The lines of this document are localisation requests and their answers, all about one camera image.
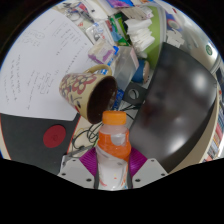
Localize black computer monitor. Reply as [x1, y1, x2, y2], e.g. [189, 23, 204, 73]
[123, 41, 219, 174]

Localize stack of white napkins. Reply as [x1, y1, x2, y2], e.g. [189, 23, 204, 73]
[123, 18, 156, 54]

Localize beige floral mug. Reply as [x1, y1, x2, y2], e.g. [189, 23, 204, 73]
[58, 64, 118, 125]

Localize orange-capped drink bottle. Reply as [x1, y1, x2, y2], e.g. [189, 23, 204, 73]
[95, 110, 132, 191]

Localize clear plastic box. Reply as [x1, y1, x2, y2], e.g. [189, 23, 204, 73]
[114, 44, 140, 91]

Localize white handwritten paper sheet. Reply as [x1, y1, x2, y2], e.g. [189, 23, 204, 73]
[0, 8, 98, 122]

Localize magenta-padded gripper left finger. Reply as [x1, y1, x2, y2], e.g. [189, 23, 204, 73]
[57, 147, 100, 190]

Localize blue circuit board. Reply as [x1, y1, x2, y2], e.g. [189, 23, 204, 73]
[111, 88, 126, 111]

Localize blue round tin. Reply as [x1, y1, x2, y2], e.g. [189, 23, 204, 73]
[131, 59, 151, 84]

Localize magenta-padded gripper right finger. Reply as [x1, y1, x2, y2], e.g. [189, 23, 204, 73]
[127, 147, 169, 190]

